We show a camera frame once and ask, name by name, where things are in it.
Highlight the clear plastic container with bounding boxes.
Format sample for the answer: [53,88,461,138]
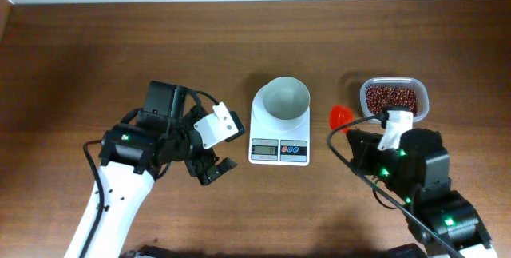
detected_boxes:
[359,77,430,122]

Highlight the red beans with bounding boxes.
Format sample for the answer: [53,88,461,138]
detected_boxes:
[365,86,418,116]

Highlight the orange measuring scoop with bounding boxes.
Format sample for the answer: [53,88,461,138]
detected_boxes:
[329,105,353,130]

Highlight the right black cable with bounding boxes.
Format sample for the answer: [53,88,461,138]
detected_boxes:
[326,113,466,258]

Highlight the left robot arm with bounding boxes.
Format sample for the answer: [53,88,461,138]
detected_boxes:
[65,81,245,257]

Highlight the white round bowl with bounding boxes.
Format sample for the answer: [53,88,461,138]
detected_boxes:
[262,77,311,121]

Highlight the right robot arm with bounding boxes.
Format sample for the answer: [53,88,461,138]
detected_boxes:
[347,129,497,257]

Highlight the white digital kitchen scale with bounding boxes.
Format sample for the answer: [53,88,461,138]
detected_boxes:
[248,88,311,166]

